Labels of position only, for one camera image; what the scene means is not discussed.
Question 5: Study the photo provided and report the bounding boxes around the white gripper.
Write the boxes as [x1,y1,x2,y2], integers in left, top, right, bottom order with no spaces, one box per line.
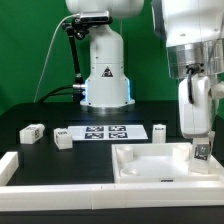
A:
[178,74,224,159]

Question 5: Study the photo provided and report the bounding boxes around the white square table top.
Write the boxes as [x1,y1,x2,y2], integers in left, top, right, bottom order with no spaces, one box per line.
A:
[112,142,224,183]

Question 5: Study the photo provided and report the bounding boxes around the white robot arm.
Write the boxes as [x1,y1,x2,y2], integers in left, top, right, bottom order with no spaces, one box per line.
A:
[65,0,224,140]

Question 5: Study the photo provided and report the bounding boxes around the white sheet with markers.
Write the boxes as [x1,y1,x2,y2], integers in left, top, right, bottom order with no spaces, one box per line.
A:
[68,125,148,141]

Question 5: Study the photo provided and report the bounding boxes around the white U-shaped fence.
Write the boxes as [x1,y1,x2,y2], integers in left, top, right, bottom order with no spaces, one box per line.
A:
[0,152,224,211]

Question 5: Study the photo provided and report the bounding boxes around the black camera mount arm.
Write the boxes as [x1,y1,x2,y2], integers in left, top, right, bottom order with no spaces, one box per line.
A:
[62,21,84,103]

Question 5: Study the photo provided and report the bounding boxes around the black cables at base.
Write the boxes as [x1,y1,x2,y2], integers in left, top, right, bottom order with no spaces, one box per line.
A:
[36,85,83,104]

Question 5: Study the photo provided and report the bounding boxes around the grey camera on mount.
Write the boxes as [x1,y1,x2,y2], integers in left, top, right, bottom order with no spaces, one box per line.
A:
[80,11,110,23]

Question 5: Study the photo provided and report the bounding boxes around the white cable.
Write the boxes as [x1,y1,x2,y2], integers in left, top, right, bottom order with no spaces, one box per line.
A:
[33,13,81,103]

